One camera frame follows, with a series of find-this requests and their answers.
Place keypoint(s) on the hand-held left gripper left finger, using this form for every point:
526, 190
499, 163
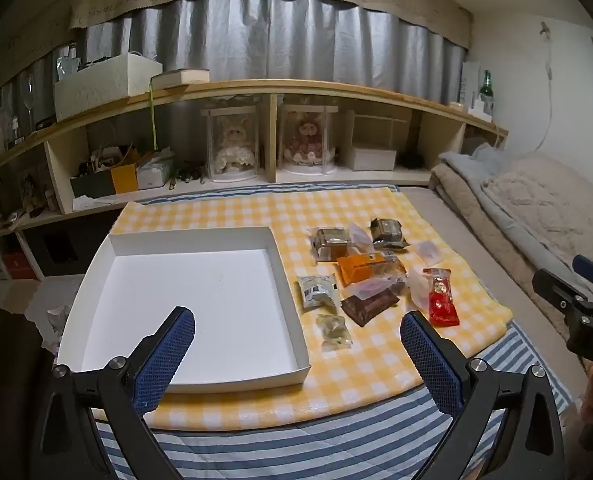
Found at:
166, 355

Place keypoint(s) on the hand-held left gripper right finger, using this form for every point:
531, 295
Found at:
429, 360

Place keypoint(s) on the white cardboard box tray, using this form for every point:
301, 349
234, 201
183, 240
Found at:
191, 300

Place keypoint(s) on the red snack packet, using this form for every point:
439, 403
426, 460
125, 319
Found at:
441, 300

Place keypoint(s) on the clear pale snack packet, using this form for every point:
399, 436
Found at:
419, 290

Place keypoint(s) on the brown chocolate snack packet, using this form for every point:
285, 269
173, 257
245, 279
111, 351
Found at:
366, 307

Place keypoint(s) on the clear pink donut packet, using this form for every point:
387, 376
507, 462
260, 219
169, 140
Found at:
376, 288

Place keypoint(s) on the clear green candy packet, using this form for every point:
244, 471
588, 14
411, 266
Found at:
334, 330

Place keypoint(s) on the orange snack packet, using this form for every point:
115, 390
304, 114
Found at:
361, 267

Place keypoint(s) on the silver white snack packet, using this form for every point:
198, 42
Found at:
318, 292

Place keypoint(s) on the dark foil snack packet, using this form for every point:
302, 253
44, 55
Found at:
389, 232

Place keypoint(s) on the olive gold snack packet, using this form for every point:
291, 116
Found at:
331, 242

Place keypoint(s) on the crumpled white paper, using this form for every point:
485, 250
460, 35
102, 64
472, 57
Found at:
59, 325

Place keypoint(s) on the grey folded blanket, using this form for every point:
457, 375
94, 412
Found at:
501, 210

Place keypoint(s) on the beige mattress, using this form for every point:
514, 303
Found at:
464, 240

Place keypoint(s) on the beige folded blanket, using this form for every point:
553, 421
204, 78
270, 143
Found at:
461, 190

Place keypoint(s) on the black bag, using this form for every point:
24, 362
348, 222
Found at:
1, 360

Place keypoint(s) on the yellow checked cloth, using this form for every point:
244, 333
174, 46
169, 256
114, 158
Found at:
256, 210

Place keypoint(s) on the red box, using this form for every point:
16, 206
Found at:
14, 265

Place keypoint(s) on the tissue box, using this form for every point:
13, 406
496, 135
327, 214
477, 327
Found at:
151, 175

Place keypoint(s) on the yellow cardboard box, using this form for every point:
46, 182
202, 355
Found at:
125, 179

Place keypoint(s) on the black fuzzy object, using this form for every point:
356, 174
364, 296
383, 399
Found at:
414, 160

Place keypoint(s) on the small white box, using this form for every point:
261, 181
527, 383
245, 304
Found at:
374, 159

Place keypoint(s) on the green glass bottle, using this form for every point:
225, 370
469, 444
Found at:
486, 91

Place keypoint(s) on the cream doll in clear case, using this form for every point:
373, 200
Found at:
234, 150

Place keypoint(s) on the white paper box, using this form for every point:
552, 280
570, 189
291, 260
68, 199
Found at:
470, 85

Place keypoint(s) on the wooden shelf unit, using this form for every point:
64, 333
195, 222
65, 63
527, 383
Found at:
272, 135

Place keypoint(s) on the pink doll in clear case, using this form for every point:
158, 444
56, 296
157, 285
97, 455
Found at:
306, 145

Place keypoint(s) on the white textured storage box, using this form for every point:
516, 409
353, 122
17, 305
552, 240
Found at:
106, 87

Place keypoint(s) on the thick book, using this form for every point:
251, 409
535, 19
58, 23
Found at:
181, 77

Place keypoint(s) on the wine glass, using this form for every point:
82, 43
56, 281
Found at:
26, 90

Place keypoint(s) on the grey curtain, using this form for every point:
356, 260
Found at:
296, 40

